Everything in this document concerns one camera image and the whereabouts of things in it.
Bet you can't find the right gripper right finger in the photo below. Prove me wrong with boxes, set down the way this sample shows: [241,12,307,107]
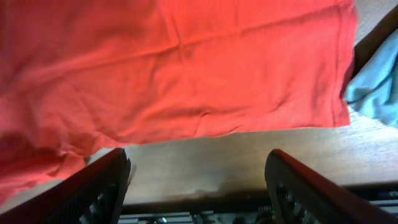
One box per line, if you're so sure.
[264,149,397,224]

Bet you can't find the orange t-shirt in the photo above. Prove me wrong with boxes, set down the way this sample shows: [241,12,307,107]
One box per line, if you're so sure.
[1,0,357,203]

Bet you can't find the light blue crumpled garment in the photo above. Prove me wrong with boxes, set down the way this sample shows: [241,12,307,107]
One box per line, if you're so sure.
[344,31,397,128]

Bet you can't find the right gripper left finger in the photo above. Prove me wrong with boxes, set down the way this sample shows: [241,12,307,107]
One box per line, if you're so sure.
[1,148,131,224]

